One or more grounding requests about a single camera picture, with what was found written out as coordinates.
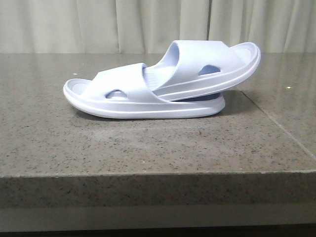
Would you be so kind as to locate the light blue slipper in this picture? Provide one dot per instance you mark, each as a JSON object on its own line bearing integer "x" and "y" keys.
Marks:
{"x": 121, "y": 93}
{"x": 194, "y": 68}

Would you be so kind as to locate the grey-green curtain panel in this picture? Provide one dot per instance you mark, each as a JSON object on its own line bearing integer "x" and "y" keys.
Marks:
{"x": 100, "y": 26}
{"x": 276, "y": 26}

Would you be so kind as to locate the grey-green right curtain panel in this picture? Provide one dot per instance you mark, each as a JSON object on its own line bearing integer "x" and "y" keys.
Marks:
{"x": 100, "y": 26}

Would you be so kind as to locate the grey-green left curtain panel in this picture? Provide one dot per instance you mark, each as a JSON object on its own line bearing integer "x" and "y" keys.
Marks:
{"x": 276, "y": 26}

